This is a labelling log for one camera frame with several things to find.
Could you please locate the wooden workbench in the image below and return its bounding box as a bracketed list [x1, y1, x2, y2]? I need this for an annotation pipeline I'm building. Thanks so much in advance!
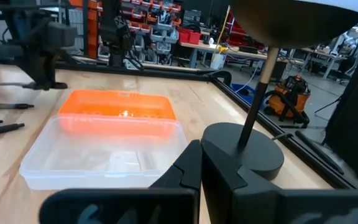
[178, 42, 306, 69]

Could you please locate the black lamp cable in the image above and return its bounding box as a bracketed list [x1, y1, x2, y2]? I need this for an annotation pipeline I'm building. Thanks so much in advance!
[271, 133, 294, 141]

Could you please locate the clear box with orange lid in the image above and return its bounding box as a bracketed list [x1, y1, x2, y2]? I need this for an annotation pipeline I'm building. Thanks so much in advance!
[19, 89, 188, 191]

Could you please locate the white globe lamp black base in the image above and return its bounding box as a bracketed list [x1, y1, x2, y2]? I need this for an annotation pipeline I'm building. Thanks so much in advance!
[201, 0, 358, 181]

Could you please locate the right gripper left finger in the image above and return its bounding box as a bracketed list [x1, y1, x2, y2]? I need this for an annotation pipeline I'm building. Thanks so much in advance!
[39, 139, 203, 224]

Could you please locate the shelf with small bins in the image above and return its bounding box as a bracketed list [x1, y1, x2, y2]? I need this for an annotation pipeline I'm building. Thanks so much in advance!
[121, 0, 183, 65]

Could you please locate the blue storage bin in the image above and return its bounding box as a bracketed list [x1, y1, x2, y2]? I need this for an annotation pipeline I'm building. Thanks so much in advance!
[230, 82, 269, 108]

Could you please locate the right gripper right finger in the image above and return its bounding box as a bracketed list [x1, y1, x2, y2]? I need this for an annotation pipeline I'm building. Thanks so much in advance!
[201, 139, 358, 224]

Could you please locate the orange shelving rack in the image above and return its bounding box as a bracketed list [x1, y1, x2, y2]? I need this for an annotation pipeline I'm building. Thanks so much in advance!
[69, 0, 103, 59]

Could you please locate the red storage bin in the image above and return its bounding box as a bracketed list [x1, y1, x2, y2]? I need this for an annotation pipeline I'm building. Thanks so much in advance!
[177, 28, 191, 44]
[188, 30, 202, 45]

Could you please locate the yellow hanging cord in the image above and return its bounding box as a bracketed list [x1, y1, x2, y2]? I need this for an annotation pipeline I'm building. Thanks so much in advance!
[215, 4, 231, 54]

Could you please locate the black pen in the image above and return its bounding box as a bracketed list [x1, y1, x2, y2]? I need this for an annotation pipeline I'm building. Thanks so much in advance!
[0, 103, 35, 110]
[0, 123, 25, 139]

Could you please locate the white bucket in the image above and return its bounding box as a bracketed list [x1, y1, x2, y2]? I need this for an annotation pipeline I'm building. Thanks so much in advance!
[209, 52, 227, 70]

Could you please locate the orange shop vacuum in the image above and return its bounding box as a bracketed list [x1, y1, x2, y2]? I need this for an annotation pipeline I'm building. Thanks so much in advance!
[264, 74, 311, 129]

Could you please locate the black floor bar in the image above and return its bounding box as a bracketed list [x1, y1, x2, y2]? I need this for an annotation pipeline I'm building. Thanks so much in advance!
[295, 129, 345, 175]

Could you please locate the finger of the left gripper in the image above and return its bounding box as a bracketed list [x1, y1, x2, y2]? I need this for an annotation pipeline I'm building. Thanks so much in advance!
[23, 60, 45, 90]
[44, 57, 68, 90]

